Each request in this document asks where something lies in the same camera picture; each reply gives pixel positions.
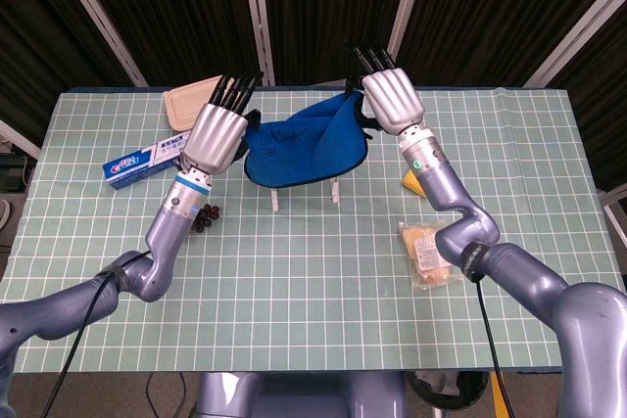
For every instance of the black round bin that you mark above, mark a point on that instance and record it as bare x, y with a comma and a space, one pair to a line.
470, 388

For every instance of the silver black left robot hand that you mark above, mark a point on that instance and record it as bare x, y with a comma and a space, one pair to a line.
215, 136

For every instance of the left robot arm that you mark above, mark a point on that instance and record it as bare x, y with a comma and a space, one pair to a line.
166, 237

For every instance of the green checked tablecloth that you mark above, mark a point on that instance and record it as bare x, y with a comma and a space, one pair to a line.
294, 291

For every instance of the white shoe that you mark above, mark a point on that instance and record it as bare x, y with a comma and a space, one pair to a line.
4, 215

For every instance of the blue microfibre towel black trim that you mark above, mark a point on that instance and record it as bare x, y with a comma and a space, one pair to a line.
294, 153

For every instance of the yellow sponge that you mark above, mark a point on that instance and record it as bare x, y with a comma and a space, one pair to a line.
411, 183

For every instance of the purple grape bunch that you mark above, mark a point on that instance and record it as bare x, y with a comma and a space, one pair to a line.
208, 215

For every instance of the beige lidded food container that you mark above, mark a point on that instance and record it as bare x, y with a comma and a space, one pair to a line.
183, 105

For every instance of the blue toothpaste box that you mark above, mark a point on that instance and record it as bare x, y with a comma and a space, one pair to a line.
132, 166

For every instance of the blue-grey robot torso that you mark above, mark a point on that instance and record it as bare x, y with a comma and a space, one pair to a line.
294, 398

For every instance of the bread in clear plastic bag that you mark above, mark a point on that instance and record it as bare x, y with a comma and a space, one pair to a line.
426, 251

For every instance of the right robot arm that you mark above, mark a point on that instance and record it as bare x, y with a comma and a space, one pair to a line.
450, 188

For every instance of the black equipment box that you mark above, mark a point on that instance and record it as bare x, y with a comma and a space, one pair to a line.
12, 175

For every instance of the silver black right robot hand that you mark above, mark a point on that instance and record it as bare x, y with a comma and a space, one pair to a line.
392, 95

